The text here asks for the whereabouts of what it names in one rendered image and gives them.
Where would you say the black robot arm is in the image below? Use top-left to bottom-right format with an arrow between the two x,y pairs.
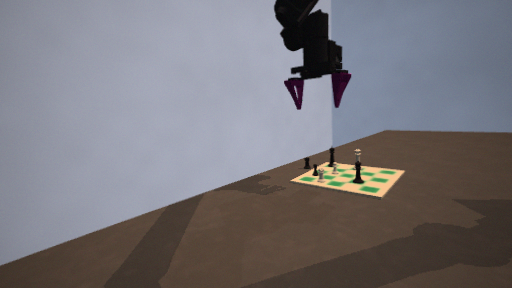
274,0 -> 342,62

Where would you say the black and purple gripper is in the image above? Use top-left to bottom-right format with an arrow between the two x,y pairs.
284,37 -> 351,110

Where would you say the green and cream chessboard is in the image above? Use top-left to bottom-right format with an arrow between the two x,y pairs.
291,162 -> 405,200

